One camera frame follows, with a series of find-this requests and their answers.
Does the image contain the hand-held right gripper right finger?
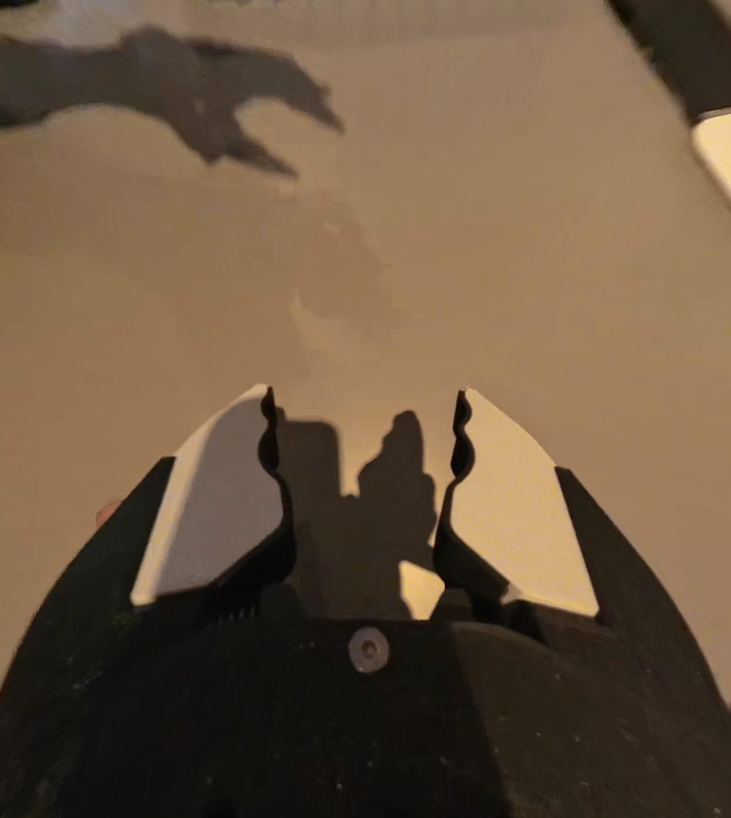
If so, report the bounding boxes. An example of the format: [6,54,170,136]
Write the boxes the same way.
[432,385,599,619]

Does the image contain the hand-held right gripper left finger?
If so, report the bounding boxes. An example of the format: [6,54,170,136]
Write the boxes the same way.
[130,383,299,608]

